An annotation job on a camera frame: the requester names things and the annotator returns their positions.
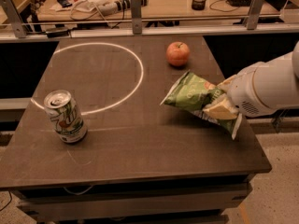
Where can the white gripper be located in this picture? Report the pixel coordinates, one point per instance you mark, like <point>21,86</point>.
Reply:
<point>244,90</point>

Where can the green jalapeno chip bag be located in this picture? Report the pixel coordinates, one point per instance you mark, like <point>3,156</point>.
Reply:
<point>192,93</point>

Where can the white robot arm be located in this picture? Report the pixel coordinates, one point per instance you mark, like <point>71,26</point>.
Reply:
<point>259,89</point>

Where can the red apple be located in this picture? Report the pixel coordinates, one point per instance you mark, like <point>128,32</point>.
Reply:
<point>177,54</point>

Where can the black mesh cup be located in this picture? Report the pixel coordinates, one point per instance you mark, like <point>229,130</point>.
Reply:
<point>198,4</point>

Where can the white cloth on desk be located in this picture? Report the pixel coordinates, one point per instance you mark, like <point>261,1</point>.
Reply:
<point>88,5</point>

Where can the white green soda can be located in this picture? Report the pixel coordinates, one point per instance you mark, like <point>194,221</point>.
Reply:
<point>65,117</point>

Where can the grey metal bracket right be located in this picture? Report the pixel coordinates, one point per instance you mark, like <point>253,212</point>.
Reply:
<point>251,21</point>

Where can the grey metal bracket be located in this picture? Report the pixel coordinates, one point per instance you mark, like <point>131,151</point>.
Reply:
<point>136,17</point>
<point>14,18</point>
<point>251,21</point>

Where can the grey metal bracket middle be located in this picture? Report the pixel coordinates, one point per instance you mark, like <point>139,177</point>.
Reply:
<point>136,17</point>

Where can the grey metal bracket left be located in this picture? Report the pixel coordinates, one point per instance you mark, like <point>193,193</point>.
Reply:
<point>14,18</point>

